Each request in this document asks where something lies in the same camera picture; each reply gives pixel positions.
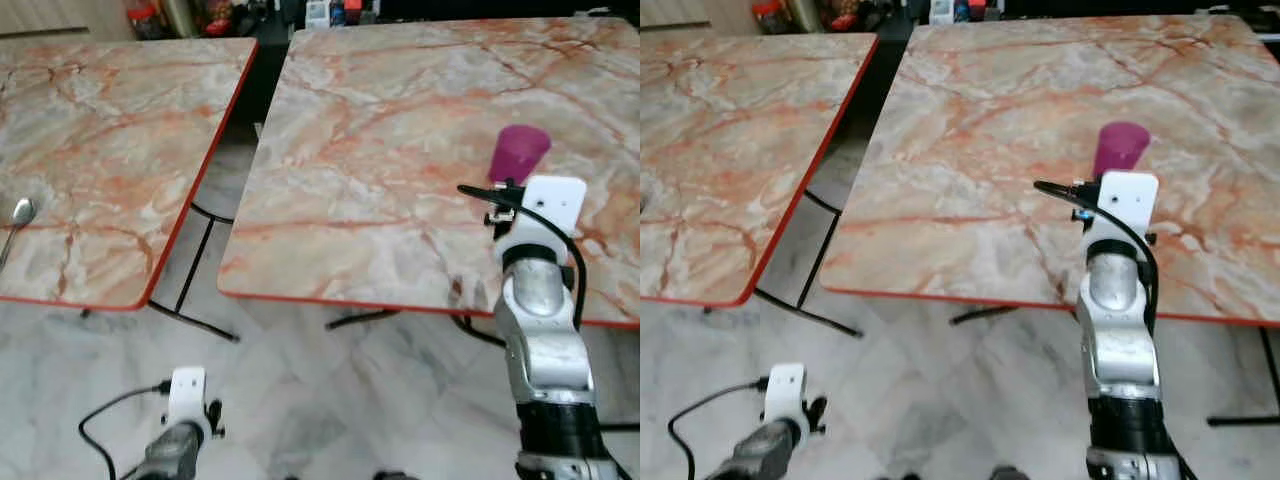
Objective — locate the purple plastic cup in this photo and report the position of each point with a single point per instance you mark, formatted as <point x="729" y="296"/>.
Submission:
<point x="1120" y="148"/>
<point x="519" y="155"/>

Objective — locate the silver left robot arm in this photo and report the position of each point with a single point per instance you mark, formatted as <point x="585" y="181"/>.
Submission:
<point x="170" y="455"/>
<point x="762" y="455"/>

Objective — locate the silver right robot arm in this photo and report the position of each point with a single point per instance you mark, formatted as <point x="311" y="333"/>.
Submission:
<point x="545" y="350"/>
<point x="1118" y="350"/>

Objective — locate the dark robot foot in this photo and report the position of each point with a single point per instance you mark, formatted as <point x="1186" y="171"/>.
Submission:
<point x="396" y="476"/>
<point x="1010" y="474"/>

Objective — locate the small white box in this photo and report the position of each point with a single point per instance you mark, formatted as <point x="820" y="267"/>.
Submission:
<point x="941" y="10"/>
<point x="317" y="12"/>

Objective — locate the silver metal spoon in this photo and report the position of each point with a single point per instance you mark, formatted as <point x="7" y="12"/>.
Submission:
<point x="20" y="213"/>

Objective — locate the red plastic container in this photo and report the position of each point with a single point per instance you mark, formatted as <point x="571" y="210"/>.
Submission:
<point x="146" y="18"/>
<point x="770" y="14"/>

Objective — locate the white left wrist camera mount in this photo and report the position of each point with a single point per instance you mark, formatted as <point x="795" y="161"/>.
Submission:
<point x="187" y="392"/>
<point x="785" y="390"/>

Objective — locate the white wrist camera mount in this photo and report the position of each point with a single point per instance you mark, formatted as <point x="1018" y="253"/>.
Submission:
<point x="555" y="205"/>
<point x="1127" y="205"/>
<point x="187" y="392"/>
<point x="785" y="390"/>

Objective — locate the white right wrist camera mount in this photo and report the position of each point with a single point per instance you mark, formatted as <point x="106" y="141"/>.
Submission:
<point x="555" y="205"/>
<point x="1127" y="205"/>

